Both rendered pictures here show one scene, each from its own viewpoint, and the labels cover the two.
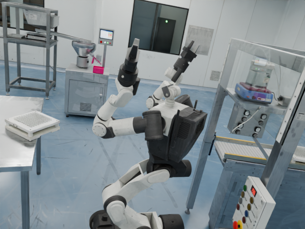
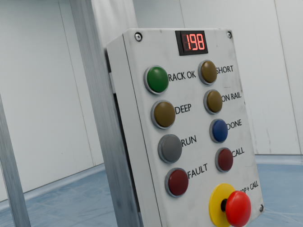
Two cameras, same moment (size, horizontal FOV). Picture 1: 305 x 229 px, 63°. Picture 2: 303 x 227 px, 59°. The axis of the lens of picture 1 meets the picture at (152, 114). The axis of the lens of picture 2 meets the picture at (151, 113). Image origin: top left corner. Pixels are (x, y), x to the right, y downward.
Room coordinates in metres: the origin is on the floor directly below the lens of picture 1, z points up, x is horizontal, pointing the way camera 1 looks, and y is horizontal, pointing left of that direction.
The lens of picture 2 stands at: (1.11, -0.25, 1.01)
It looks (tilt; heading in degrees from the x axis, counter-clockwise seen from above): 3 degrees down; 237
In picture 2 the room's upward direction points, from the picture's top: 11 degrees counter-clockwise
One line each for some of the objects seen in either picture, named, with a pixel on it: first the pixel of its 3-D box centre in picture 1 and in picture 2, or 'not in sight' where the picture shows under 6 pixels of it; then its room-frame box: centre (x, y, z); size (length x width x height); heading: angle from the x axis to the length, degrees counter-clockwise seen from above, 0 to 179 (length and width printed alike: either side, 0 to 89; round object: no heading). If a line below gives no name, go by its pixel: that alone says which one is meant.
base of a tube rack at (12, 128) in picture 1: (33, 127); not in sight; (1.52, 0.80, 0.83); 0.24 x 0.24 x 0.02; 66
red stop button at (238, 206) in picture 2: (238, 226); (228, 206); (0.89, -0.47, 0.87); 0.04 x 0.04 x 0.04; 4
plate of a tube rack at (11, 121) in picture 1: (33, 121); not in sight; (1.52, 0.80, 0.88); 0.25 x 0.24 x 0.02; 156
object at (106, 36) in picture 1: (105, 49); not in sight; (4.02, 0.93, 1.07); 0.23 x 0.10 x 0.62; 102
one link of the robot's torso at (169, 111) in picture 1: (173, 129); not in sight; (1.36, -0.14, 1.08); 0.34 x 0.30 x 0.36; 154
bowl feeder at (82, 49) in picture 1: (87, 55); not in sight; (3.88, 1.16, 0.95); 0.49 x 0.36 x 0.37; 102
